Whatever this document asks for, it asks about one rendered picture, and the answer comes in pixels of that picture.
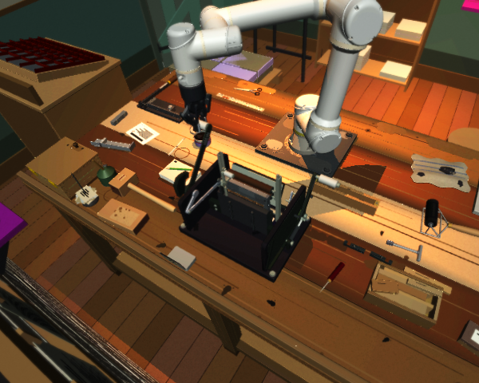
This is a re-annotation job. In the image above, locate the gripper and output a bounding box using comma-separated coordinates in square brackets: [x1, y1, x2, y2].
[177, 81, 213, 132]

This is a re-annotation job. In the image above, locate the silver press link rod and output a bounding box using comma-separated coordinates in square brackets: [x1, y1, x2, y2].
[184, 178, 225, 215]

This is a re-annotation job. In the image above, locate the black throw-off lever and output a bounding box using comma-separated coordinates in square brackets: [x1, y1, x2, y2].
[173, 122, 214, 197]

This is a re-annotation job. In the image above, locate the black chase on rack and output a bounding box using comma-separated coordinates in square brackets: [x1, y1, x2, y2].
[137, 84, 184, 120]

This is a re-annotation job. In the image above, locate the grey press bed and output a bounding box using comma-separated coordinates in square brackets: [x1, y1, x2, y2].
[225, 162, 275, 210]

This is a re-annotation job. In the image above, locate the black platen press body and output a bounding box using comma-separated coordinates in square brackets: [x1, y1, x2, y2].
[177, 151, 313, 281]

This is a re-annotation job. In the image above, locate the black ink brayer on stand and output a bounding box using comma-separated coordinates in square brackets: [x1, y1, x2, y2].
[420, 198, 450, 239]

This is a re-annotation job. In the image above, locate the dark foreground rack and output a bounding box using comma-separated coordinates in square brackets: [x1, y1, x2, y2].
[0, 255, 156, 383]

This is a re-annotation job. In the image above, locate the printed white paper sheet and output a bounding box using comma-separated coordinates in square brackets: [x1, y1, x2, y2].
[125, 121, 160, 146]

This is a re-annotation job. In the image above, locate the white notepad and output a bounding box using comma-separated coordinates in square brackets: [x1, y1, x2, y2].
[158, 158, 193, 185]

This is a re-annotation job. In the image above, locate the purple and grey paper stack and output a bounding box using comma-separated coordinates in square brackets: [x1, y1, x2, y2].
[211, 49, 275, 81]

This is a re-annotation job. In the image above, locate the dark metal mounting plate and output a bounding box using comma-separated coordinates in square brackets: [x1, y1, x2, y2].
[255, 113, 358, 177]

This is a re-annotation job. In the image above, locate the grey composing stick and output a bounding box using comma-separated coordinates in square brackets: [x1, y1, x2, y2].
[89, 137, 136, 153]

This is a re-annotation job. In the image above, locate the wooden mallet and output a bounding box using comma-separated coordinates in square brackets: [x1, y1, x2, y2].
[108, 167, 177, 213]

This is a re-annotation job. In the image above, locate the green oil can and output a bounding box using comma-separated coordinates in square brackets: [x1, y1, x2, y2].
[96, 165, 117, 188]

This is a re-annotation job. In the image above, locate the black-legged table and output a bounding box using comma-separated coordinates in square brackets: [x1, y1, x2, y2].
[251, 18, 314, 82]

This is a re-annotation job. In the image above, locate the wooden block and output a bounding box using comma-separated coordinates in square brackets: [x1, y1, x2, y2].
[97, 197, 149, 235]

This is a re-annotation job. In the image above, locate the grey card pad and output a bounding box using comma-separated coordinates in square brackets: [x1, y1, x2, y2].
[165, 245, 197, 272]

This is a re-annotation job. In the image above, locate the wooden type case cabinet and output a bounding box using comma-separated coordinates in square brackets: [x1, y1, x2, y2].
[0, 37, 133, 157]

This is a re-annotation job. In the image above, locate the long wooden strip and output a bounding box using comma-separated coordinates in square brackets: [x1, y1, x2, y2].
[314, 180, 381, 218]

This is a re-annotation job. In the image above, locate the wooden shelf unit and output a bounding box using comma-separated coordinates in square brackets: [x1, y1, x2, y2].
[315, 0, 441, 93]

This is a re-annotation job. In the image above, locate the magenta box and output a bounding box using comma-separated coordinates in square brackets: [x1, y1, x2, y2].
[0, 189, 29, 265]

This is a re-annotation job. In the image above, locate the stained grey rag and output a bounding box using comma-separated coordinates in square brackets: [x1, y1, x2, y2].
[410, 152, 473, 193]

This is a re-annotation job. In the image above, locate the wooden tray box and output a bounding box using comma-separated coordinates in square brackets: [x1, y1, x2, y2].
[362, 262, 453, 330]

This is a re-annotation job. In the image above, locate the round wooden stool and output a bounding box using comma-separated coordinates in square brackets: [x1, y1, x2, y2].
[446, 126, 479, 152]

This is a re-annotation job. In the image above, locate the green lever with white handle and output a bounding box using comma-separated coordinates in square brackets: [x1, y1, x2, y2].
[288, 172, 341, 247]

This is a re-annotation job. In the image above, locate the red-handled awl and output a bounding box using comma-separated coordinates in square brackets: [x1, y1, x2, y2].
[319, 261, 346, 293]

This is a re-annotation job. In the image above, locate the grey T-handle key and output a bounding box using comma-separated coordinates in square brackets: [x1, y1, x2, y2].
[386, 239, 424, 263]

